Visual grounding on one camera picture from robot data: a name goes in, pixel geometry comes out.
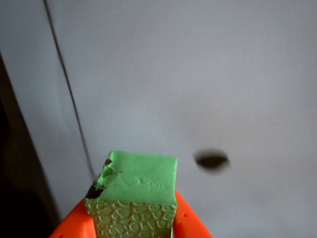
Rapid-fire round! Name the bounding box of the white paper sheet, drawn frame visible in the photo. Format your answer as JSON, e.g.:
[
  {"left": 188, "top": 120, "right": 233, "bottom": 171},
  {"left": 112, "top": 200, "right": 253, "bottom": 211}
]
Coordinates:
[{"left": 0, "top": 0, "right": 317, "bottom": 238}]

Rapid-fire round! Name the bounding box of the green textured foam block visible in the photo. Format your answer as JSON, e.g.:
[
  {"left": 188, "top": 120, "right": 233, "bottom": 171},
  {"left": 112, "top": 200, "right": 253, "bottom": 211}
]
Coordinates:
[{"left": 84, "top": 150, "right": 178, "bottom": 238}]

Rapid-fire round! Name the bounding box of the black dot mark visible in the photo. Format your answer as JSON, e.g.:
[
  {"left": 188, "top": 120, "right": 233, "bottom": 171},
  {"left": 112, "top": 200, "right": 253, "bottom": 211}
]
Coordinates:
[{"left": 193, "top": 148, "right": 231, "bottom": 175}]

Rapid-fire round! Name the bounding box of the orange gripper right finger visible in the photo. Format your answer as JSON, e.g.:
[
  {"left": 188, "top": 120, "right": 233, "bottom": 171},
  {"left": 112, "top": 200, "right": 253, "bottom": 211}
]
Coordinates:
[{"left": 170, "top": 190, "right": 214, "bottom": 238}]

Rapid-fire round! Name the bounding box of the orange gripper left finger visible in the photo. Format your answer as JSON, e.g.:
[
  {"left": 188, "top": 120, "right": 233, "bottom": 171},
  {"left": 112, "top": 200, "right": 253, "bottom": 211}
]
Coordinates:
[{"left": 48, "top": 199, "right": 97, "bottom": 238}]

